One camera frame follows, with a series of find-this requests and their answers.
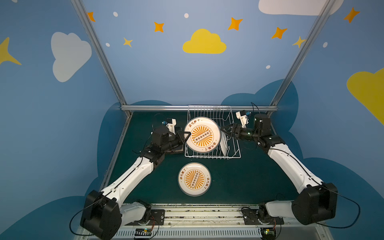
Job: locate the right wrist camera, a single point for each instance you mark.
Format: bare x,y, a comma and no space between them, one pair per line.
243,116

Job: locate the aluminium frame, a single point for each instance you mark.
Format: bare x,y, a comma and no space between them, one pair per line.
80,8

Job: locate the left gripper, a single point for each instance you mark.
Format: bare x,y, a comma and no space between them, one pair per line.
179,137

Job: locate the white round plate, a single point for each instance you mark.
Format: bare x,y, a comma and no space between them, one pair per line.
195,176
193,192
205,135
224,145

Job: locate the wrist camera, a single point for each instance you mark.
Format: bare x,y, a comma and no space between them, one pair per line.
170,124
243,116

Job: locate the aluminium rail base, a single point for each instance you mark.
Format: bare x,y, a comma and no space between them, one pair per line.
213,222

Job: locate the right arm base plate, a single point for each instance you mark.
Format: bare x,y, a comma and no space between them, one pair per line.
252,216

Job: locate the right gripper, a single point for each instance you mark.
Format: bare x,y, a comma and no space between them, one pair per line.
235,131

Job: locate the controller board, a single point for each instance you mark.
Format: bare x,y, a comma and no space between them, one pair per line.
268,234
142,233

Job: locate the white wire dish rack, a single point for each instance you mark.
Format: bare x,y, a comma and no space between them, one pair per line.
223,116

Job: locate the right controller board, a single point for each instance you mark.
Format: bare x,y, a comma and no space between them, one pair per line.
268,234

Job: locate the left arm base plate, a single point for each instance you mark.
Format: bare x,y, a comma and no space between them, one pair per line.
156,217

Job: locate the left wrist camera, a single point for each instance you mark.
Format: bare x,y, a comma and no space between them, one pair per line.
170,124

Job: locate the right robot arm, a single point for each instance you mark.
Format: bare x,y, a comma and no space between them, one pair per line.
316,202

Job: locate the left controller board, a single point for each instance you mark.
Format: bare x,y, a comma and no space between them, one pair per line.
142,233

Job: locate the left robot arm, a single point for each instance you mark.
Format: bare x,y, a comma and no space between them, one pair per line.
104,212

